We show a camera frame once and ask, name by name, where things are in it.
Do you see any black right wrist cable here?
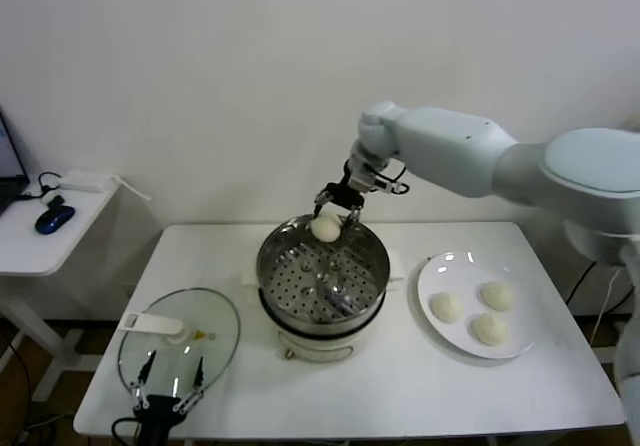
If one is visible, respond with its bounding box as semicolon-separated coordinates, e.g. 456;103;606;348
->
389;163;412;196

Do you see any white side table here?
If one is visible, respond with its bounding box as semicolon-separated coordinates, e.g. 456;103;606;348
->
0;180;121;405

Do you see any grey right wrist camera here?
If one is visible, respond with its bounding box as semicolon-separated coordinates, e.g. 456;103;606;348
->
349;163;396;196

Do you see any white hanging cable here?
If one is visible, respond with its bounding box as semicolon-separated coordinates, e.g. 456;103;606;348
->
589;265;621;347

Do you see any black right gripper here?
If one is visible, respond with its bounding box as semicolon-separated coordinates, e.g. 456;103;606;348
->
313;161;366;227

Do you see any black floor cable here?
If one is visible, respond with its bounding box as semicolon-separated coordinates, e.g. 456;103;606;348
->
0;335;32;417

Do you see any black power cable with adapter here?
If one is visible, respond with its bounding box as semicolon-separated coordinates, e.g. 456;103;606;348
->
564;260;601;305

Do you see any white rectangular box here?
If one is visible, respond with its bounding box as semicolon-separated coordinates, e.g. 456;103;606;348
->
58;169;109;196

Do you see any thin black cable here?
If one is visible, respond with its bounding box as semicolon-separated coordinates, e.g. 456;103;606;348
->
19;173;65;212

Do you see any white steamed baozi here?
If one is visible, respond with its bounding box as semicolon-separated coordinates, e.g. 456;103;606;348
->
310;213;344;242
479;281;515;312
470;313;510;346
430;291;464;324

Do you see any blue computer mouse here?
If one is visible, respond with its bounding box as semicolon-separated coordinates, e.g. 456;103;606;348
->
33;205;76;236

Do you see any white oval plate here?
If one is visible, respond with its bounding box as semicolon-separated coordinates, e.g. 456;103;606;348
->
415;251;537;360

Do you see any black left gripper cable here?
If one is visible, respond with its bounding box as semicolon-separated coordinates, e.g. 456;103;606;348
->
110;417;142;446

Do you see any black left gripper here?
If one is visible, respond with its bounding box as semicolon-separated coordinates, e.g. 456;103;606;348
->
129;349;207;446

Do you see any stainless steel steamer basket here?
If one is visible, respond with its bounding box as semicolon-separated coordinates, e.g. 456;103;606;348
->
241;214;404;328

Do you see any glass lid with white handle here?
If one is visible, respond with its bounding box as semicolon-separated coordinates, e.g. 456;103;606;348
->
116;288;241;402

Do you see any cream electric cooker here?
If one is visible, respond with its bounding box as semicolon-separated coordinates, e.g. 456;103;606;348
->
259;285;386;363

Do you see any black laptop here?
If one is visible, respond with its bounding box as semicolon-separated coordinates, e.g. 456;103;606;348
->
0;108;30;217

